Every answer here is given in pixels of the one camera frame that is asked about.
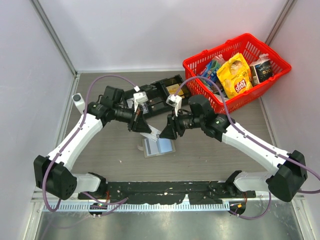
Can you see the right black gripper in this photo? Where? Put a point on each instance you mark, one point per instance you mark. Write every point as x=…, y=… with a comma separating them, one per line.
x=169, y=132

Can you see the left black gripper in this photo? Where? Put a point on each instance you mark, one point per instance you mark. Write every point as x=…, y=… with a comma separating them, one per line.
x=138, y=123

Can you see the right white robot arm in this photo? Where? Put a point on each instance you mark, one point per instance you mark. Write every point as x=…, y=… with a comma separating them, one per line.
x=285, y=172

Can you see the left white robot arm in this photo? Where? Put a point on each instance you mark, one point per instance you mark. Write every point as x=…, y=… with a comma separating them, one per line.
x=53, y=172

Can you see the black cards stack in tray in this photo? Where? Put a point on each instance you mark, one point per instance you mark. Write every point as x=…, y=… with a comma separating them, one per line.
x=157, y=104

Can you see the black three-compartment card tray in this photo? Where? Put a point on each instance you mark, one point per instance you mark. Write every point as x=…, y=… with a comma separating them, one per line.
x=157, y=93

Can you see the gold cards stack in tray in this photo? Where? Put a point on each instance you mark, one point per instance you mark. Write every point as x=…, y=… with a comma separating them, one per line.
x=173, y=88

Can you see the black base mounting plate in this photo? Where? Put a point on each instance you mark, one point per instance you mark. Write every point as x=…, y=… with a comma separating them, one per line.
x=170, y=192

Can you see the white cylindrical bottle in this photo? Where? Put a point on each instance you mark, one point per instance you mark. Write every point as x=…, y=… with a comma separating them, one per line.
x=79, y=102

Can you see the blue toothpaste box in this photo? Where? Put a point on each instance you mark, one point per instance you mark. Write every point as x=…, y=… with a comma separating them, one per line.
x=211, y=75

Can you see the green sponge pack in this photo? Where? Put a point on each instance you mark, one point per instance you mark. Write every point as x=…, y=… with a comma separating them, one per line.
x=214, y=65

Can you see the yellow Lays chips bag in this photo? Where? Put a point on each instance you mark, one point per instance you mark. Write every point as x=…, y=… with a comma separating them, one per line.
x=235, y=76

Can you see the black coffee package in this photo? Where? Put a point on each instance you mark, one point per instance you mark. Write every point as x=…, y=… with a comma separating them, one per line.
x=261, y=71

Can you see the red plastic shopping basket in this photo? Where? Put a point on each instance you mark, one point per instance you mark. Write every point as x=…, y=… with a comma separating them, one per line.
x=251, y=48

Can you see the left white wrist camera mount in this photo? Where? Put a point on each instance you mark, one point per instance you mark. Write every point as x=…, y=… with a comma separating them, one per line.
x=139, y=97

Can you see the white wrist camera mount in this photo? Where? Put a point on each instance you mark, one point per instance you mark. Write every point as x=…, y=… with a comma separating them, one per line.
x=174, y=101
x=139, y=97

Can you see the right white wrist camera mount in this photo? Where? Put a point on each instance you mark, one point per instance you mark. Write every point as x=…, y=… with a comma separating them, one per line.
x=174, y=101

